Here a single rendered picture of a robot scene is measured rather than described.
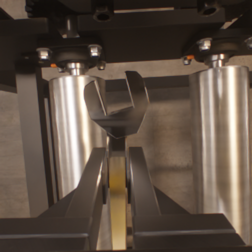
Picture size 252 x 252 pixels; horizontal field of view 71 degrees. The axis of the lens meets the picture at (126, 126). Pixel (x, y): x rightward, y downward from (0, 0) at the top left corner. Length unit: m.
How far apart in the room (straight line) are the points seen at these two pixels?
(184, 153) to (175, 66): 0.61
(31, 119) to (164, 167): 1.01
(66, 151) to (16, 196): 1.23
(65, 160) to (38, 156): 0.17
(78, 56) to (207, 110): 0.27
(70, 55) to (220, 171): 0.36
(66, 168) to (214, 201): 0.29
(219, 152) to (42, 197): 0.44
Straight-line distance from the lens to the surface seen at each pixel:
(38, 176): 0.53
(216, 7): 0.27
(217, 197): 0.41
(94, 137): 0.34
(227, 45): 0.41
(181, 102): 1.31
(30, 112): 0.51
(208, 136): 0.38
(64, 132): 0.35
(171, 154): 1.32
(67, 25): 0.42
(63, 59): 0.37
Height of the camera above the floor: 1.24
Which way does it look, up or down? 86 degrees down
